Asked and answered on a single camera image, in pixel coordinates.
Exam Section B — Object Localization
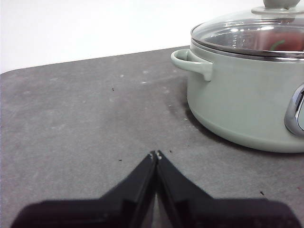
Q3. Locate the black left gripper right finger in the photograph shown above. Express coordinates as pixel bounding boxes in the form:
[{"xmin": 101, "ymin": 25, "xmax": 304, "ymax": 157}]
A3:
[{"xmin": 155, "ymin": 150, "xmax": 299, "ymax": 228}]

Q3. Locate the pale green electric cooking pot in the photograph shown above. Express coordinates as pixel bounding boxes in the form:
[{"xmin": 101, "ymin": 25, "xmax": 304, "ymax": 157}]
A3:
[{"xmin": 171, "ymin": 46, "xmax": 304, "ymax": 153}]

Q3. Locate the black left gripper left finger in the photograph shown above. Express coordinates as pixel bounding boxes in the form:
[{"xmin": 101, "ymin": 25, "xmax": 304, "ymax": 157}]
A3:
[{"xmin": 10, "ymin": 150, "xmax": 158, "ymax": 228}]

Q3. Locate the glass lid with green knob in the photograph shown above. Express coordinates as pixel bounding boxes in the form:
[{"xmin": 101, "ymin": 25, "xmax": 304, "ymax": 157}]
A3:
[{"xmin": 190, "ymin": 0, "xmax": 304, "ymax": 63}]

